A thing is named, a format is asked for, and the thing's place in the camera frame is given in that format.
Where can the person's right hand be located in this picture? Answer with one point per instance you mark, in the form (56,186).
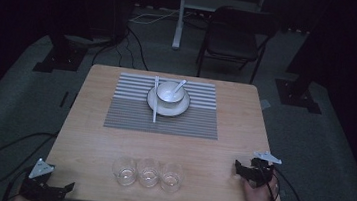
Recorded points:
(258,196)

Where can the black stand with base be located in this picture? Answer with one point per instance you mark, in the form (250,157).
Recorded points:
(298,93)
(64,55)

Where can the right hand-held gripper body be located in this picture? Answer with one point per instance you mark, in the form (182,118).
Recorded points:
(261,172)

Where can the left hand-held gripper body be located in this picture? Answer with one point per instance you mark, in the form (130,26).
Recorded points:
(36,188)

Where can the white metal stand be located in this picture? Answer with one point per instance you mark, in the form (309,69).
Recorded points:
(190,1)

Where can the white spoon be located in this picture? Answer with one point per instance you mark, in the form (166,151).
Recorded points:
(179,86)

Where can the white bowl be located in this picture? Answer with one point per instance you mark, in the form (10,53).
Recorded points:
(169,94)

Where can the grey striped placemat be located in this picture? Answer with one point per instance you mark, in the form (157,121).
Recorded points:
(164,124)

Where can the clear glass cup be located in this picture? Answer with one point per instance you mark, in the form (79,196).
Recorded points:
(124,172)
(171,177)
(148,172)

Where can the black folding chair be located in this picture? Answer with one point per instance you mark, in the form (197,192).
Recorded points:
(233,42)

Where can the white plate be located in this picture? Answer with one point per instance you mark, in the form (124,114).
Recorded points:
(168,108)

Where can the grey tape patch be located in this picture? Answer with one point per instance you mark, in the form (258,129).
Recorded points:
(265,104)

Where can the white chopstick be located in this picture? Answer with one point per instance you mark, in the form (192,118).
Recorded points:
(155,111)

